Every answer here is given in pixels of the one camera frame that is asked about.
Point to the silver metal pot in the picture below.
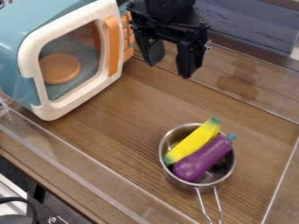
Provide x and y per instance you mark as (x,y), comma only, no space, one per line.
(216,175)

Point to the blue toy microwave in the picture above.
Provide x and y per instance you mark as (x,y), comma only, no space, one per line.
(63,49)

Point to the yellow toy banana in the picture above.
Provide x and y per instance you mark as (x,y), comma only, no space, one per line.
(194,141)

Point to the clear acrylic barrier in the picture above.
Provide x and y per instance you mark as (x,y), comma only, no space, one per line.
(105,197)

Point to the purple toy eggplant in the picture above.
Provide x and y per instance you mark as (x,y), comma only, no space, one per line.
(190,169)

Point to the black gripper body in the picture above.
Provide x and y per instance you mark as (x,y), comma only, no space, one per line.
(169,20)

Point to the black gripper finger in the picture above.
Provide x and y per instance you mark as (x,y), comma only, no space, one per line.
(189,58)
(153,49)

